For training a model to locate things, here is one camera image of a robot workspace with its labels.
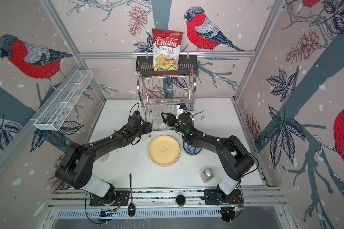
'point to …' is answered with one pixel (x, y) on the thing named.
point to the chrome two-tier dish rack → (161, 91)
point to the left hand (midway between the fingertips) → (148, 125)
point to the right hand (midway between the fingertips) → (162, 117)
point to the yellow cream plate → (164, 150)
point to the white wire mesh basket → (50, 119)
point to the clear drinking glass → (163, 126)
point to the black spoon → (131, 210)
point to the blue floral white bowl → (190, 149)
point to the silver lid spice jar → (207, 175)
